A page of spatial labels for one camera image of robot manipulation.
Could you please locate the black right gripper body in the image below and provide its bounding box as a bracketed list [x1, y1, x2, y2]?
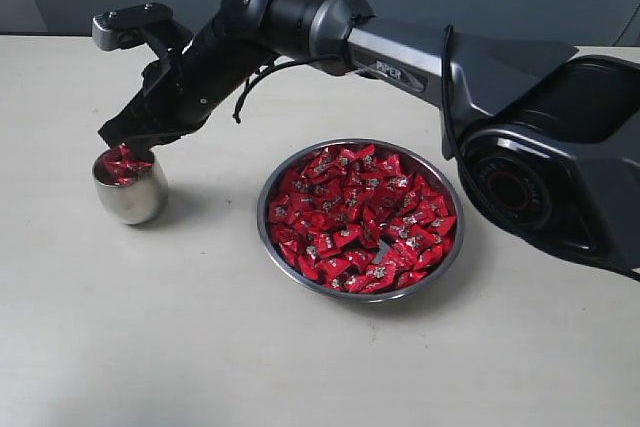
[124, 18, 275, 140]

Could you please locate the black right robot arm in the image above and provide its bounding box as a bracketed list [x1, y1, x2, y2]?
[92, 0, 639, 275]

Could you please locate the shiny steel cup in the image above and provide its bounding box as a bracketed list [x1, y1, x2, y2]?
[92, 149, 169, 225]

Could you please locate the pile of red wrapped candies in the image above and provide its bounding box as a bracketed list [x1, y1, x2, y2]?
[265, 144, 458, 295]

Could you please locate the round steel plate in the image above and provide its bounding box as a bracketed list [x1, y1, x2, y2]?
[256, 137, 466, 304]

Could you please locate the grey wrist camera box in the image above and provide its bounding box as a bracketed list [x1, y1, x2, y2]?
[91, 3, 193, 57]

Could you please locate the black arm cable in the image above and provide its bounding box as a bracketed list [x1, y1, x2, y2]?
[232, 0, 640, 281]

